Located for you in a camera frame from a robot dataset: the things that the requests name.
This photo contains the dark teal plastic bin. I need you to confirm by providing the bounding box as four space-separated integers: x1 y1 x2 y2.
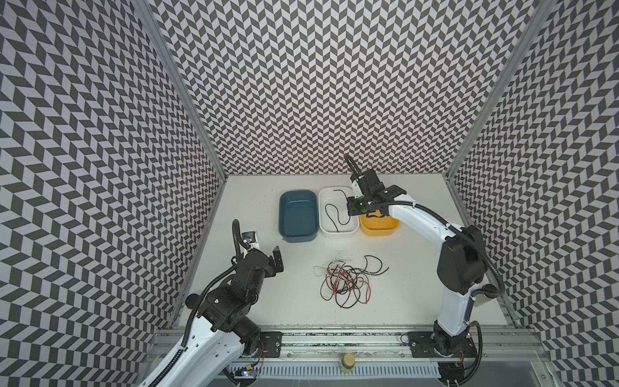
278 190 319 243

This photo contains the yellow plastic bin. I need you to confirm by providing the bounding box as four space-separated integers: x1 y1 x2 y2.
359 211 400 237

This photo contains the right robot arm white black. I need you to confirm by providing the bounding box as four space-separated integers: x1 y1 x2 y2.
347 161 506 357

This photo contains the small jar left black lid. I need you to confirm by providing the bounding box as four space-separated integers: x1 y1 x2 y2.
185 293 199 310

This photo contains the white plastic bin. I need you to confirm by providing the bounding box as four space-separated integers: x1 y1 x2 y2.
318 186 359 238

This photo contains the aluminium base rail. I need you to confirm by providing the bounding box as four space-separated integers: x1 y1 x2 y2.
265 326 550 361

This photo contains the tangled pile red cable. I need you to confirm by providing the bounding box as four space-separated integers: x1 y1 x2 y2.
318 268 372 305

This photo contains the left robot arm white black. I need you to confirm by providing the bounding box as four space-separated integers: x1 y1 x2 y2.
139 219 284 386

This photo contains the tangled pile black cable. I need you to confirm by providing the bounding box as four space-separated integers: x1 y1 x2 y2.
320 255 390 310

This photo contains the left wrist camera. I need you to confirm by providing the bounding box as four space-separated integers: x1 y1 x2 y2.
240 232 259 251

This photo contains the small jar black lid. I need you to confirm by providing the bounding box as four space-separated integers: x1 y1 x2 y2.
185 293 199 310
472 283 500 307

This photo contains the white thin cable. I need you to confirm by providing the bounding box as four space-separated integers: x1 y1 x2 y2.
312 251 359 277

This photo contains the small circuit board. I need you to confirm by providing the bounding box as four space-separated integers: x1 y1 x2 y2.
234 366 258 379

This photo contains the small jar right black lid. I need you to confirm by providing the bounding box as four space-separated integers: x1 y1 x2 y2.
472 283 500 307

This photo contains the brass knob on rail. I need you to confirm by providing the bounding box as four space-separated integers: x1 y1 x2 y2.
339 353 356 373

